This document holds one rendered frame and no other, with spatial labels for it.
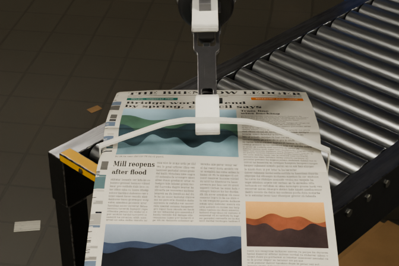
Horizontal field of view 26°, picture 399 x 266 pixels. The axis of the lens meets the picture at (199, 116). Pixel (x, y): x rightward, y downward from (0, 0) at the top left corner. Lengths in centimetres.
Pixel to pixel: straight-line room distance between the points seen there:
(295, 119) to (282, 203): 18
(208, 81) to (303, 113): 15
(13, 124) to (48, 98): 23
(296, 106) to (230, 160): 18
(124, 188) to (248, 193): 15
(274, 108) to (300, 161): 15
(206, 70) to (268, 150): 13
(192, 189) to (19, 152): 227
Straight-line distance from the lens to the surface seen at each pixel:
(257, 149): 109
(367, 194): 171
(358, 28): 232
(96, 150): 180
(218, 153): 108
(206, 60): 113
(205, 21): 99
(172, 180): 104
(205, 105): 109
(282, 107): 121
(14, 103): 359
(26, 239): 286
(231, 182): 104
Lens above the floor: 179
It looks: 31 degrees down
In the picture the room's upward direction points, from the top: straight up
